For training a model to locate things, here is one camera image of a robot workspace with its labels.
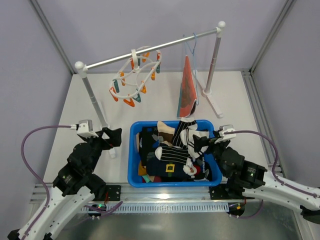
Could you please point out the teal clothes peg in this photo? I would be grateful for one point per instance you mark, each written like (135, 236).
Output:
(137, 98)

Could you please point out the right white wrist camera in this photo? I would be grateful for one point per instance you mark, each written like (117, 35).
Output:
(225, 133)

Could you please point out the black white pinstripe sock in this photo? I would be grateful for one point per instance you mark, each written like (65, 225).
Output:
(184, 123)

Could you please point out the white striped sock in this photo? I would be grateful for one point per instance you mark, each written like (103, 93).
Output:
(191, 151)
(186, 136)

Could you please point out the orange clothes peg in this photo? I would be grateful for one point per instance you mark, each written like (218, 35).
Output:
(129, 102)

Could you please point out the beige brown sock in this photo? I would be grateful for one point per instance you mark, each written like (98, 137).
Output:
(165, 132)

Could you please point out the white oval clip hanger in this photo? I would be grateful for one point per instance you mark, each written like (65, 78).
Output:
(132, 77)

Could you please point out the aluminium rail frame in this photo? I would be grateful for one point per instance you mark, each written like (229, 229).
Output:
(242, 107)

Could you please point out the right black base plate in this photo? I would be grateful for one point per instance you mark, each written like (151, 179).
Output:
(219, 192)

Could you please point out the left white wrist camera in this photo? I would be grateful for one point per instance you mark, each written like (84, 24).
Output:
(84, 128)

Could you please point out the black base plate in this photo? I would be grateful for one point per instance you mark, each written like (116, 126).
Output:
(111, 193)
(219, 192)

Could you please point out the white clothes rack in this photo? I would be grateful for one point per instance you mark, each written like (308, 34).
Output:
(82, 70)

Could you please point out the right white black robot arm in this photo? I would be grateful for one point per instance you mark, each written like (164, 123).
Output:
(246, 179)

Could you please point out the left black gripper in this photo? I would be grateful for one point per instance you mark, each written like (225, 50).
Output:
(102, 136)

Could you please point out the orange bear towel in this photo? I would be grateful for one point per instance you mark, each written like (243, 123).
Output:
(188, 98)

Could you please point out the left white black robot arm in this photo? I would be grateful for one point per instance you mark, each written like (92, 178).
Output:
(75, 184)

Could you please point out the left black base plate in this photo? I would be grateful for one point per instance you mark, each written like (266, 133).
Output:
(111, 193)

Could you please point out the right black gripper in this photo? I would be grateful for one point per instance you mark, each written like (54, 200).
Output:
(210, 142)

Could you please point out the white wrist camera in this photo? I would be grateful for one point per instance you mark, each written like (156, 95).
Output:
(84, 128)
(225, 133)

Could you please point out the navy santa belt sock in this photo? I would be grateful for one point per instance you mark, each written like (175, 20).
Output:
(177, 172)

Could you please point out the blue wire hanger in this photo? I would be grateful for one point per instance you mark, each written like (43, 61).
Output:
(187, 48)

